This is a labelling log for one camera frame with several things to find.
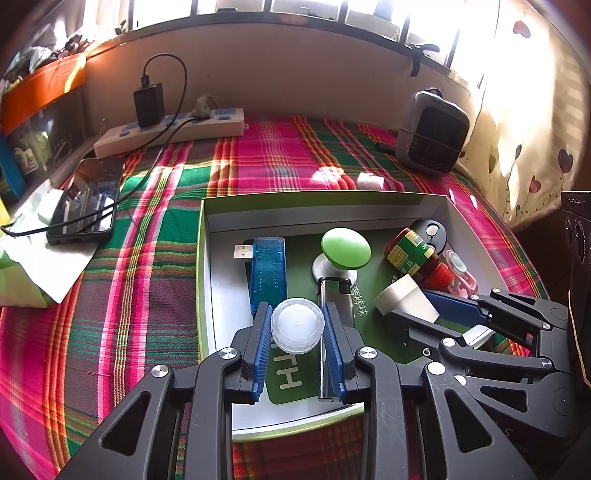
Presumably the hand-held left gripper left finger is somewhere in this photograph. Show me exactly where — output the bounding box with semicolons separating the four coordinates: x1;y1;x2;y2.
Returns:
55;302;274;480

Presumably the shallow green cardboard box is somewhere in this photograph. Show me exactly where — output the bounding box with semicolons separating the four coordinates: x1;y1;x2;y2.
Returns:
196;193;550;444

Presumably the cream curtain with heart balloons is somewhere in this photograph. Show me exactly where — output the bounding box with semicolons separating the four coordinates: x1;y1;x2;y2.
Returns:
455;0;591;232

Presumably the green round knob white base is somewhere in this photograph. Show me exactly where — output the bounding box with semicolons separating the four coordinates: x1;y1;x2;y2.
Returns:
312;228;373;289

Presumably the clear box with pictures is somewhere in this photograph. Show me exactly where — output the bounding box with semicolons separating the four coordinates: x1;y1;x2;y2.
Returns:
9;90;86;177

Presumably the pale green tissue paper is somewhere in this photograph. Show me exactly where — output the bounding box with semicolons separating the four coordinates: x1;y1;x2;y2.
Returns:
0;180;100;308

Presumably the black smartphone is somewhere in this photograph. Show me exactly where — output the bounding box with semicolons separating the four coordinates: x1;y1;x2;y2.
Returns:
46;158;127;247

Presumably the grey round gadget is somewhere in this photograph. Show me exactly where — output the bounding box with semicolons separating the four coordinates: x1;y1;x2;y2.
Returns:
409;220;448;253

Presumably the black charger brick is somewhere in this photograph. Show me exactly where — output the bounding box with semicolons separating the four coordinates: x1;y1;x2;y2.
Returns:
134;83;166;129

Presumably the window with black bars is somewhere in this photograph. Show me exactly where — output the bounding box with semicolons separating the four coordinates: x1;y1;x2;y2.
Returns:
92;0;485;61

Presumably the pink holder with clear disc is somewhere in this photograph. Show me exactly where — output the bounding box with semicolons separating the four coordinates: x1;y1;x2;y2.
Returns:
436;251;479;299

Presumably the blue translucent usb tester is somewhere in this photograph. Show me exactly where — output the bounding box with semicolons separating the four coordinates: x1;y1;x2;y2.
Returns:
232;237;288;317

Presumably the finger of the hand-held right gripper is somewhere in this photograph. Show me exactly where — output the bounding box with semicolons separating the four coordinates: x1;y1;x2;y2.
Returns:
424;287;570;357
386;309;563;376

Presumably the orange storage box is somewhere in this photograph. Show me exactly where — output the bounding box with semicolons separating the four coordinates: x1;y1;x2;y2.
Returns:
0;52;88;136

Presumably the red-capped jar with green label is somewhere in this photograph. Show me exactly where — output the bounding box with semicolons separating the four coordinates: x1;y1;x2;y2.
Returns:
384;227;456;293

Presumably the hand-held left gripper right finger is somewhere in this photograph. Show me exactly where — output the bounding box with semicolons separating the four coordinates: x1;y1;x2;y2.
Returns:
322;302;539;480

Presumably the clear round plastic lid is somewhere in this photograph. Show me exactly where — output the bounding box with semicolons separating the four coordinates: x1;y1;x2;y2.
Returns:
271;298;325;355

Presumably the pink green plaid blanket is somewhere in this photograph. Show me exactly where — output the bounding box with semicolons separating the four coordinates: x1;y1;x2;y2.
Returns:
0;113;555;480

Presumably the black charging cable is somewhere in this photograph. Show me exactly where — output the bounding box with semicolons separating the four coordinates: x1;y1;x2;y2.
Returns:
0;54;204;239

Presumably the black heater cord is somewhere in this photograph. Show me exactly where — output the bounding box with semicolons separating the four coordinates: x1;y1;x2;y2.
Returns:
408;43;441;77

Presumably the silver rectangular lighter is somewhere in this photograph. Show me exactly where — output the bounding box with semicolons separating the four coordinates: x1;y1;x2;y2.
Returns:
318;277;357;400

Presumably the white charger plug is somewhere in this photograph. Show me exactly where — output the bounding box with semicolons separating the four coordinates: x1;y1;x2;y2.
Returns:
374;274;441;324

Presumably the blue carton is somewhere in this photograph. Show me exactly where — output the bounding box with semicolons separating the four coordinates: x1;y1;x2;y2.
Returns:
0;134;28;206

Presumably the white power strip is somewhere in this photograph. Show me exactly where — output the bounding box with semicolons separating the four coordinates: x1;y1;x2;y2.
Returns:
93;107;247;159

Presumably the white plug in strip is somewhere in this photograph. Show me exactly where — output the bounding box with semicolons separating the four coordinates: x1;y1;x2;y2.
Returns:
193;95;218;119

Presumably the black speaker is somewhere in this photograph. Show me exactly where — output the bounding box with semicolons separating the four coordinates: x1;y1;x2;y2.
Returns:
560;191;591;267

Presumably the clutter on shelf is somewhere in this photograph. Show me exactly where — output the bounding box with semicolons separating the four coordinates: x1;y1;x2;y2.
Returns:
0;23;93;88

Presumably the grey desktop heater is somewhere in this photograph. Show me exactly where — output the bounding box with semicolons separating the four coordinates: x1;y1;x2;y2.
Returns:
396;88;471;177

